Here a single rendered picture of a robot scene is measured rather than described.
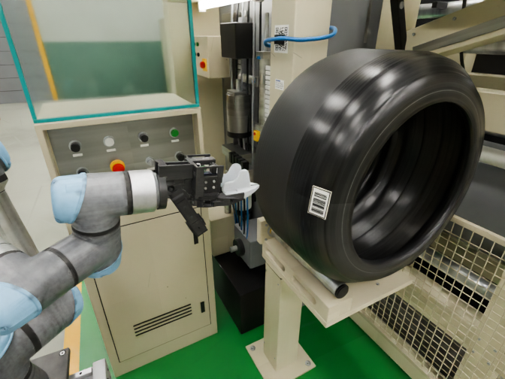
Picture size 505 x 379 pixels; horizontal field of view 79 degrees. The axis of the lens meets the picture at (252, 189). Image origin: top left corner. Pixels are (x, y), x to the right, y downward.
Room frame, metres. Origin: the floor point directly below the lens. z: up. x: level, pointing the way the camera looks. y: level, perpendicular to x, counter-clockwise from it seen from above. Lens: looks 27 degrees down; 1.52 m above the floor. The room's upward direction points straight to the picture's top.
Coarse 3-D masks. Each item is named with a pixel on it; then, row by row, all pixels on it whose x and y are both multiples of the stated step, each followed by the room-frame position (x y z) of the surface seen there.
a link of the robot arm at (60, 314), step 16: (0, 144) 0.64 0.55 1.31; (0, 160) 0.63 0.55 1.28; (0, 176) 0.61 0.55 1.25; (0, 192) 0.60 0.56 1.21; (0, 208) 0.58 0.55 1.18; (0, 224) 0.56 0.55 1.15; (16, 224) 0.59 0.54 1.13; (16, 240) 0.57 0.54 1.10; (32, 240) 0.61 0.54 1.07; (64, 304) 0.56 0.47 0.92; (80, 304) 0.59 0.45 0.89; (32, 320) 0.50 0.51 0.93; (48, 320) 0.52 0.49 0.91; (64, 320) 0.54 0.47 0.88; (48, 336) 0.50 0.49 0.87
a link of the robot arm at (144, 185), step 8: (136, 176) 0.46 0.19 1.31; (144, 176) 0.46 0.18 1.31; (152, 176) 0.47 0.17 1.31; (136, 184) 0.45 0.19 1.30; (144, 184) 0.45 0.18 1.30; (152, 184) 0.46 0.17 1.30; (136, 192) 0.44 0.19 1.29; (144, 192) 0.44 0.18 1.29; (152, 192) 0.45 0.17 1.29; (136, 200) 0.43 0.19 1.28; (144, 200) 0.44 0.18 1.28; (152, 200) 0.45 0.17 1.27; (136, 208) 0.44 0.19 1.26; (144, 208) 0.44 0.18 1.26; (152, 208) 0.45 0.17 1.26
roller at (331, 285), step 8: (272, 232) 0.89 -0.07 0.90; (280, 240) 0.85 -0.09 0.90; (288, 248) 0.80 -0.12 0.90; (296, 256) 0.76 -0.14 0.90; (304, 264) 0.73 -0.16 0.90; (312, 272) 0.69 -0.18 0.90; (320, 280) 0.66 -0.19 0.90; (328, 280) 0.64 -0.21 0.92; (336, 280) 0.64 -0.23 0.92; (328, 288) 0.63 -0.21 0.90; (336, 288) 0.62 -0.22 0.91; (344, 288) 0.62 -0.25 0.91; (336, 296) 0.61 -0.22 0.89
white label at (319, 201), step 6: (312, 192) 0.54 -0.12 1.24; (318, 192) 0.53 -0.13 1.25; (324, 192) 0.53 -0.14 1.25; (330, 192) 0.52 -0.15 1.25; (312, 198) 0.54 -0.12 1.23; (318, 198) 0.53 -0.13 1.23; (324, 198) 0.52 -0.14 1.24; (330, 198) 0.52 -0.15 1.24; (312, 204) 0.54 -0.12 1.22; (318, 204) 0.53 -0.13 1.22; (324, 204) 0.52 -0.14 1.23; (312, 210) 0.53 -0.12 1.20; (318, 210) 0.53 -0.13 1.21; (324, 210) 0.52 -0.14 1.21; (318, 216) 0.52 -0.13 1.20; (324, 216) 0.52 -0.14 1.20
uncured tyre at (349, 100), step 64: (320, 64) 0.78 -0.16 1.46; (384, 64) 0.65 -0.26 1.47; (448, 64) 0.69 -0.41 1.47; (320, 128) 0.59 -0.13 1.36; (384, 128) 0.57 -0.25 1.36; (448, 128) 0.87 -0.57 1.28; (256, 192) 0.72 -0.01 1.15; (384, 192) 0.97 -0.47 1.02; (448, 192) 0.81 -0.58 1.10; (320, 256) 0.55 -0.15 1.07; (384, 256) 0.74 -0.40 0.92
